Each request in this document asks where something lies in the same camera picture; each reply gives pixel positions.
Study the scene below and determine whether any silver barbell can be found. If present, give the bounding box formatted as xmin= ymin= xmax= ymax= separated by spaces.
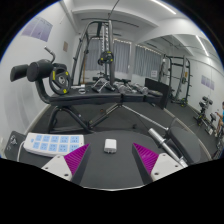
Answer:
xmin=123 ymin=103 xmax=189 ymax=168

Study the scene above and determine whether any white charger block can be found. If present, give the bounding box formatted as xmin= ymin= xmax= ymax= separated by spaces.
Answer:
xmin=103 ymin=138 xmax=118 ymax=155

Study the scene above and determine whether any chrome dumbbell group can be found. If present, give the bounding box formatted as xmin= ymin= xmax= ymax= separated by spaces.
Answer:
xmin=113 ymin=81 xmax=151 ymax=96

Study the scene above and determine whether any purple wall poster group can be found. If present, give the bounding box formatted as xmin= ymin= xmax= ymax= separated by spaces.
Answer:
xmin=200 ymin=74 xmax=216 ymax=91

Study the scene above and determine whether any black weight bench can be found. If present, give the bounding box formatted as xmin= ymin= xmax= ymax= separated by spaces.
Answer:
xmin=9 ymin=59 xmax=168 ymax=134

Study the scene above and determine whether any white power strip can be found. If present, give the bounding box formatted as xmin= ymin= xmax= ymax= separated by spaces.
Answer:
xmin=23 ymin=132 xmax=85 ymax=158

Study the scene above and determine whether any long ceiling light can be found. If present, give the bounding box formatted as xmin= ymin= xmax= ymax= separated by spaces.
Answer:
xmin=195 ymin=34 xmax=209 ymax=57
xmin=150 ymin=0 xmax=178 ymax=15

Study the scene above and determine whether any black upright panel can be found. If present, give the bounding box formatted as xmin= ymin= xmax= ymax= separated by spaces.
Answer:
xmin=144 ymin=77 xmax=172 ymax=110

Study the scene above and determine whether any grey window curtain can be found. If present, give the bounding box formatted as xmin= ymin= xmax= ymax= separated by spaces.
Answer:
xmin=133 ymin=44 xmax=165 ymax=79
xmin=87 ymin=38 xmax=132 ymax=74

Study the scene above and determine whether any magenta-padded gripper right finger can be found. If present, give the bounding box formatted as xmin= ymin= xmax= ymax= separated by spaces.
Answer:
xmin=131 ymin=142 xmax=185 ymax=185

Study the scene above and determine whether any black yellow weight plate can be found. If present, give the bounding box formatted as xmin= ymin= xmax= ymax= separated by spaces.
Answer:
xmin=97 ymin=50 xmax=115 ymax=67
xmin=48 ymin=66 xmax=72 ymax=96

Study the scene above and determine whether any black power rack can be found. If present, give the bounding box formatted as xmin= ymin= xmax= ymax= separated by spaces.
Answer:
xmin=163 ymin=54 xmax=193 ymax=108

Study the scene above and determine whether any person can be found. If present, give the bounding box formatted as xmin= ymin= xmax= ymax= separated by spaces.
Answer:
xmin=215 ymin=101 xmax=224 ymax=138

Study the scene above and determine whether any silver key bunch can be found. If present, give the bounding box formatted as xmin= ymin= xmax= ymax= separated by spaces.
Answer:
xmin=7 ymin=136 xmax=19 ymax=151

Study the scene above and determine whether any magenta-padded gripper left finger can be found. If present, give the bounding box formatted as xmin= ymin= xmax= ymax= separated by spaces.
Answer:
xmin=41 ymin=143 xmax=93 ymax=186

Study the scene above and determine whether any grey cable weight machine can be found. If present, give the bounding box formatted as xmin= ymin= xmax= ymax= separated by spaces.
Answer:
xmin=71 ymin=0 xmax=134 ymax=93

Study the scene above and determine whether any white power strip cable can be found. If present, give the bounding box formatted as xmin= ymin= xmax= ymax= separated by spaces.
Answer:
xmin=15 ymin=139 xmax=28 ymax=160

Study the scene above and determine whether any black padded seat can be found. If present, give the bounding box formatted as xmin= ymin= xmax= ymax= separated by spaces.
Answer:
xmin=166 ymin=125 xmax=203 ymax=165

